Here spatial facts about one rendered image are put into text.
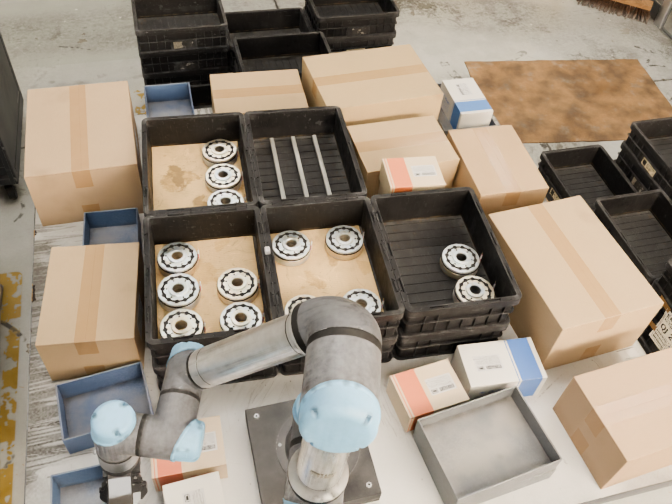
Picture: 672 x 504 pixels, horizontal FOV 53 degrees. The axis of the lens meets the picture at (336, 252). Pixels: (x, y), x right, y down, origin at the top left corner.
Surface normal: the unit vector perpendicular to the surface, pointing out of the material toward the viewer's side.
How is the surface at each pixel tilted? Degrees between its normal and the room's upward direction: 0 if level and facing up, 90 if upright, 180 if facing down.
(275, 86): 0
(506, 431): 0
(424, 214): 90
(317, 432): 86
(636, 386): 0
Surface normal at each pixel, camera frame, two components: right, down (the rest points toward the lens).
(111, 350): 0.14, 0.76
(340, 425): -0.06, 0.73
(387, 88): 0.07, -0.65
